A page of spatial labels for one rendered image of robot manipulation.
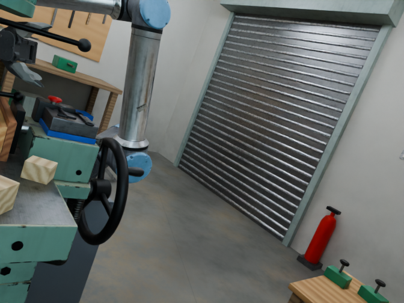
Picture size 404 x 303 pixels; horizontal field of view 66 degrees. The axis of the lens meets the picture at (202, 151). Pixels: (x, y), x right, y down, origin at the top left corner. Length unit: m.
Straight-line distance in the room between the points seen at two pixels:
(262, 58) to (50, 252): 3.78
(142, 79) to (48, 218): 0.81
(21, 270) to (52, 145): 0.24
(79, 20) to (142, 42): 3.02
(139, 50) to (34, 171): 0.72
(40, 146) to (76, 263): 0.99
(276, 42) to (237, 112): 0.95
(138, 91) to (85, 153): 0.57
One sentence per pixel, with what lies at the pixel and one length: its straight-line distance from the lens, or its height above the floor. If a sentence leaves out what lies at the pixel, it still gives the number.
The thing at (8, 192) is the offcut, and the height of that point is 0.93.
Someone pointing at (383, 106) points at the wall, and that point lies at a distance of 3.33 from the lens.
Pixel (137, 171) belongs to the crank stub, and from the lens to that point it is 0.82.
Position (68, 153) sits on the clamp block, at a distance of 0.71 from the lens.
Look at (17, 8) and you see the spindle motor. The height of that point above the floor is 1.17.
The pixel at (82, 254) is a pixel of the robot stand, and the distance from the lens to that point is 1.60.
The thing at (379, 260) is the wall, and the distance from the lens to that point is 3.25.
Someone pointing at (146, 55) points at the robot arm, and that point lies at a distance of 1.21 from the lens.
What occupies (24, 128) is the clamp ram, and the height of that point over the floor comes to 0.95.
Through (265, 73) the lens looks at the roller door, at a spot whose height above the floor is 1.65.
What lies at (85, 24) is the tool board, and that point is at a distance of 4.23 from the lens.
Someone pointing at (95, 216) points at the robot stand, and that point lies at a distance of 1.50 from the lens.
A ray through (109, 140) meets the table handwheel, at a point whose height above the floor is 0.95.
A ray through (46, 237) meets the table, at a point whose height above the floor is 0.88.
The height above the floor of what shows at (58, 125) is 0.99.
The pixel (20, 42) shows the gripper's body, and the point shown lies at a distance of 0.94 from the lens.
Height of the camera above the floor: 1.15
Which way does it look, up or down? 10 degrees down
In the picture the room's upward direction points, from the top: 21 degrees clockwise
